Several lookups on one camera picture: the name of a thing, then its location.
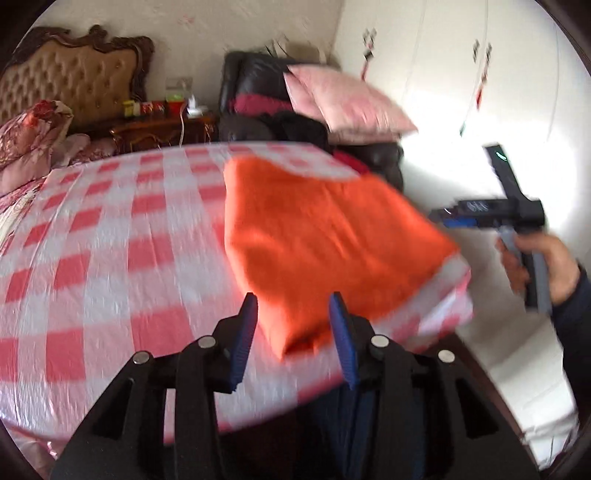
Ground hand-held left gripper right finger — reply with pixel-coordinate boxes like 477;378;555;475
328;291;541;480

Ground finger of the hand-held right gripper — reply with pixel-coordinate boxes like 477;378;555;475
427;208;481;232

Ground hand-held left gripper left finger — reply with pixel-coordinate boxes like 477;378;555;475
50;292;259;480

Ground orange pants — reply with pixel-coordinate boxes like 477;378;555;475
224;156;462;361

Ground person's right forearm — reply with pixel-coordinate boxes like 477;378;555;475
549;263;591;416

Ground person's right hand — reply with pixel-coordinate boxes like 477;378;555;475
496;233;580;305

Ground red folded blanket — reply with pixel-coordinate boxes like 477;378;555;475
332;150;370;176

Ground pink satin pillow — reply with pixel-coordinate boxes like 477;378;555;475
284;65;419;136
323;124;403;145

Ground white wardrobe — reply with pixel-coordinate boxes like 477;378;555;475
332;0;587;278

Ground pink checkered bed cover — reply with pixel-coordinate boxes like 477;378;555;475
0;141;476;457

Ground carved wooden nightstand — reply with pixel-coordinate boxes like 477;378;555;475
108;113;218;153

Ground magenta cushion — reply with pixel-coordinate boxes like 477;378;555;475
233;93;291;116

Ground pink patterned bed pillow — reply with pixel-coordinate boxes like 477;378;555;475
51;134;116;168

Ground black leather armchair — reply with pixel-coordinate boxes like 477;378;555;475
217;51;404;192

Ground red floral bedding pillow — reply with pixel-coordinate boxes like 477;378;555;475
0;99;77;195

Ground tufted carved wooden headboard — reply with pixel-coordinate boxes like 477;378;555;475
0;25;155;134

